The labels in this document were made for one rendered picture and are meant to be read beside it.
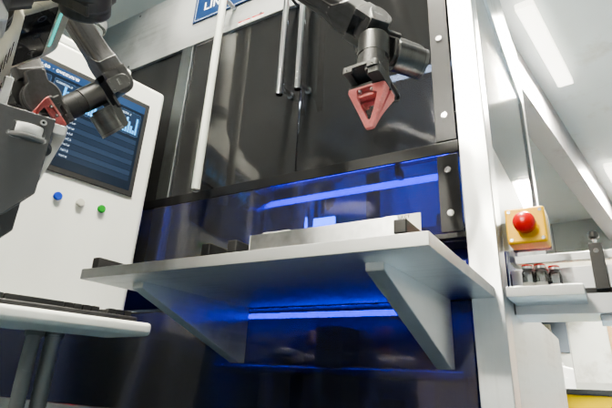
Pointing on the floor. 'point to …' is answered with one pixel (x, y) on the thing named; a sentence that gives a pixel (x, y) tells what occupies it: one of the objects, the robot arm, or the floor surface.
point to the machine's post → (480, 190)
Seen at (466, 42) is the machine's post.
